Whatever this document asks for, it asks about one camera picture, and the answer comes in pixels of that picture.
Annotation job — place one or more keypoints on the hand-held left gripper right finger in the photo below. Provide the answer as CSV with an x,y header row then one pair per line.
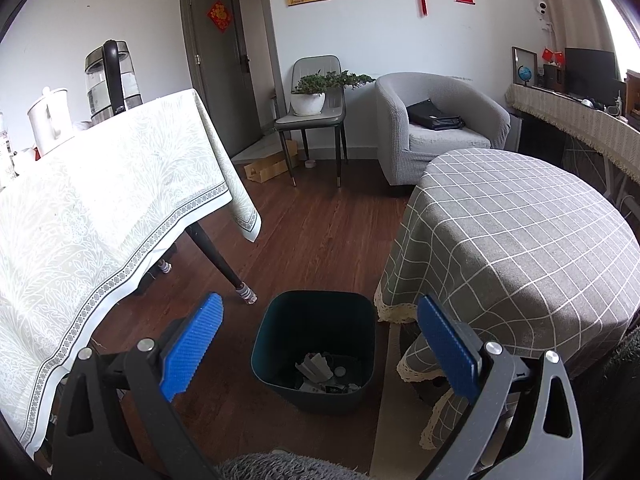
x,y
447,345

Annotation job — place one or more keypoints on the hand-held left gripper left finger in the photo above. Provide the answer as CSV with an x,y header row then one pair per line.
x,y
192,345

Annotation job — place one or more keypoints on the dark teal waste bin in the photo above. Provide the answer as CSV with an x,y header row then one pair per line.
x,y
280,330

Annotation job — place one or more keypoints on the white plastic container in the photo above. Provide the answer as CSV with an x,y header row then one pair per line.
x,y
340,372

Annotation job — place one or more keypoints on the paper ball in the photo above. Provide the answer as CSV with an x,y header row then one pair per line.
x,y
315,367

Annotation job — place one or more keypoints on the striped table leg sock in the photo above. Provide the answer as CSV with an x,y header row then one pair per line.
x,y
165,266
246,295

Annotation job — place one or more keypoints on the beige rug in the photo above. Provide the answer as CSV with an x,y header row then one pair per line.
x,y
395,410

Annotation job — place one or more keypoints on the black table leg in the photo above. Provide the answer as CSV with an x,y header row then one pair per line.
x,y
215,255

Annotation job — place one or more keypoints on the grey checked tablecloth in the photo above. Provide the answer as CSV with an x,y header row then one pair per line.
x,y
500,235

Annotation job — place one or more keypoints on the grey fluffy clothing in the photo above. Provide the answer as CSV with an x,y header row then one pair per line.
x,y
620,400
290,467

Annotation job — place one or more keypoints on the flat cardboard box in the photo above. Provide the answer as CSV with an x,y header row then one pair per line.
x,y
267,165

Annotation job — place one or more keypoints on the grey armchair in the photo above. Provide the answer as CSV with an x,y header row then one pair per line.
x,y
395,130

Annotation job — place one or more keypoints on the black bag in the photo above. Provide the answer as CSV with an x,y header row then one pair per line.
x,y
432,117

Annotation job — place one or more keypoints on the side desk with fringed cloth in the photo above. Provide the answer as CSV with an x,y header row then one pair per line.
x,y
575,125

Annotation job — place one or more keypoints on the grey door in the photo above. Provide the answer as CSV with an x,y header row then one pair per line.
x,y
225,90

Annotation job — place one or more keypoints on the white pitcher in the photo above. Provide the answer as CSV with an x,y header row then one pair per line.
x,y
47,120

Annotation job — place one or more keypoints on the potted green plant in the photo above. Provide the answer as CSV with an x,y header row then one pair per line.
x,y
307,102

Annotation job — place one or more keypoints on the glass electric kettle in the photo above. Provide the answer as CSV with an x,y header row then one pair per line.
x,y
112,80

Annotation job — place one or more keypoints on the small blue globe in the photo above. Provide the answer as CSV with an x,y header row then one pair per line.
x,y
524,74

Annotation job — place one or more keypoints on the brown wooden box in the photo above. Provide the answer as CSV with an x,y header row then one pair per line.
x,y
552,77

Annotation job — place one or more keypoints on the grey dining chair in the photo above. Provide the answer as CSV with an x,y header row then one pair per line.
x,y
317,65

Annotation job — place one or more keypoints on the black monitor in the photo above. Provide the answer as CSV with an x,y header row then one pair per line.
x,y
590,72

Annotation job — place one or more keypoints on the small red flags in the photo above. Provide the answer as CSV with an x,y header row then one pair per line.
x,y
552,55

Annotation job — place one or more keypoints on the large cardboard box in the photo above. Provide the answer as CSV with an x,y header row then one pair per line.
x,y
632,97

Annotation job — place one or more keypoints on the red door decoration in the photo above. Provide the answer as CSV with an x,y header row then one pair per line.
x,y
219,16

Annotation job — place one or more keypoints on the bright window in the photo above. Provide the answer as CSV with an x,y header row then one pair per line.
x,y
615,20

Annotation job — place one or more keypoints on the dark picture frame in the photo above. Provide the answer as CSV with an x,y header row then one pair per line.
x,y
515,57

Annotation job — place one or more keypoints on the white security camera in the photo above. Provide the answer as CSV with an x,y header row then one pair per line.
x,y
541,9

